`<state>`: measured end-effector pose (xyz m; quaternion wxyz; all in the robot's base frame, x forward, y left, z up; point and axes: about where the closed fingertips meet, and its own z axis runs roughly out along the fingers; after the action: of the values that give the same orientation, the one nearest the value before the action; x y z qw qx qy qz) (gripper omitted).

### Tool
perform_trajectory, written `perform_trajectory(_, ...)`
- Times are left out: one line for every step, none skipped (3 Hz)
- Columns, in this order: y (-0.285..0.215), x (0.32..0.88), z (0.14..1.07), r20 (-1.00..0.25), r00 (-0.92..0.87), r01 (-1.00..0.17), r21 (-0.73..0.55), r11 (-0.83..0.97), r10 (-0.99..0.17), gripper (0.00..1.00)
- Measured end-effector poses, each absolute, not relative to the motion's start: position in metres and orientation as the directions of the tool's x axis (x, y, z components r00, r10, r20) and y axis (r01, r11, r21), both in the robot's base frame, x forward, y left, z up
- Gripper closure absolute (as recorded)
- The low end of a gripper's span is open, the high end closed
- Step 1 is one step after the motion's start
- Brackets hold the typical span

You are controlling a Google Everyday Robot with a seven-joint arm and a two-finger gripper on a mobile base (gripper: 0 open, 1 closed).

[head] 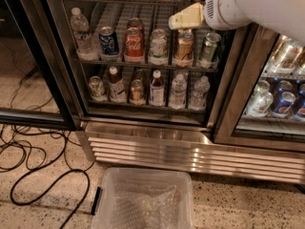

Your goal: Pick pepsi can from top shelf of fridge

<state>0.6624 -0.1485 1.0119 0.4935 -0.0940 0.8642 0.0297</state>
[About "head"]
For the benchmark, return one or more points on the clear water bottle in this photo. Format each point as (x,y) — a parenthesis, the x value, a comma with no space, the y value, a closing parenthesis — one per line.
(178,92)
(199,94)

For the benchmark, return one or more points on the clear water bottle middle shelf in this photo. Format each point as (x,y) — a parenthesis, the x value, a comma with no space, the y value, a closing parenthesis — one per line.
(86,49)

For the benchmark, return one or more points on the stainless steel glass-door fridge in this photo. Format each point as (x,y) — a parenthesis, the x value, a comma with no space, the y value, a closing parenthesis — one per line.
(217,140)

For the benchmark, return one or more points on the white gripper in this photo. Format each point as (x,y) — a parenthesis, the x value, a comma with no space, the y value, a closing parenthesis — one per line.
(216,12)

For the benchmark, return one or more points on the gold can bottom shelf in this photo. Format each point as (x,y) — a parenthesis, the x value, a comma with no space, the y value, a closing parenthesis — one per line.
(137,92)

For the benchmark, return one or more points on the red coca-cola can front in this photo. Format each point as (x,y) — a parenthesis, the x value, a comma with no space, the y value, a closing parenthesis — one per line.
(134,49)

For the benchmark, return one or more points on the clear water bottle bottom right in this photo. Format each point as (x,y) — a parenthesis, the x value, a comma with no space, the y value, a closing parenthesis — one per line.
(199,94)

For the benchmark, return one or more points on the blue pepsi can right compartment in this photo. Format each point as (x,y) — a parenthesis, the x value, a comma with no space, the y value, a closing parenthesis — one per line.
(282,104)

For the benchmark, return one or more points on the purple juice bottle white cap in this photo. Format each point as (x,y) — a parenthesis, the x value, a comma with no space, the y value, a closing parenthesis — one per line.
(157,89)

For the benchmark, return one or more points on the red cola can behind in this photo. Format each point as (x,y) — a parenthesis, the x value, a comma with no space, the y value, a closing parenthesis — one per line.
(136,23)

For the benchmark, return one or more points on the bubble wrap sheet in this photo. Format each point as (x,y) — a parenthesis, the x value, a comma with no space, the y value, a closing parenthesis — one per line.
(144,207)

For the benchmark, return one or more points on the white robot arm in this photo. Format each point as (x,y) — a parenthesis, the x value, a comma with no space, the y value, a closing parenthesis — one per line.
(283,16)

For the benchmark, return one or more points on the clear plastic storage bin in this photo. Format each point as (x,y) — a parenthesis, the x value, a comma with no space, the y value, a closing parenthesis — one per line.
(105,196)

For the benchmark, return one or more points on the open fridge glass door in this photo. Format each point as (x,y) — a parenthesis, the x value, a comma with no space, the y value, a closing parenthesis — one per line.
(34,86)

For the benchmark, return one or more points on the gold soda can front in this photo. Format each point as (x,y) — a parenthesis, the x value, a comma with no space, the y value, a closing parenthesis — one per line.
(183,49)

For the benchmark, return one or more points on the clear water bottle bottom middle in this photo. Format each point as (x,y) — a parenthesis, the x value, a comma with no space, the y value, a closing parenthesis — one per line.
(178,92)

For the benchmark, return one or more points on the white green can bottom shelf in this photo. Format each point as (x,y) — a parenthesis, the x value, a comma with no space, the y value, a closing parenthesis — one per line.
(97,89)

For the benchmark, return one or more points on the blue pepsi can middle shelf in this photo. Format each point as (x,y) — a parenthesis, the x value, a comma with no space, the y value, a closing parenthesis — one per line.
(109,43)

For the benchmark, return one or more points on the dark bottle behind gold can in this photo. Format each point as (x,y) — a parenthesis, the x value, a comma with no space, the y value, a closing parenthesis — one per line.
(140,74)

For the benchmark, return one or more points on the brown tea bottle white cap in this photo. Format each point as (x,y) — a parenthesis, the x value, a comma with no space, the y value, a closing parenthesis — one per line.
(117,87)

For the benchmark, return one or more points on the blue pepsi can far right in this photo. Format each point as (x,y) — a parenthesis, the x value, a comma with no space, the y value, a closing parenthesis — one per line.
(299,109)

